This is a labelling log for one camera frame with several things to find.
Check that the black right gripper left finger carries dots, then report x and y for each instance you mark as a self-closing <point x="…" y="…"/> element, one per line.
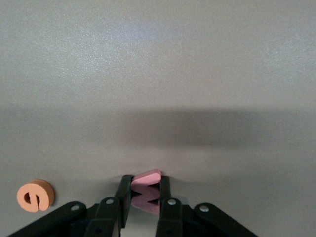
<point x="126" y="197"/>

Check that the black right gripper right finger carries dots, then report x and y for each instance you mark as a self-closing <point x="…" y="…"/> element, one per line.
<point x="165" y="192"/>

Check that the pink foam letter w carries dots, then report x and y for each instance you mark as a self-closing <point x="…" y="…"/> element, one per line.
<point x="148" y="179"/>

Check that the orange foam letter e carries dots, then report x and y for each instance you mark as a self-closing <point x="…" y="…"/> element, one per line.
<point x="44" y="195"/>

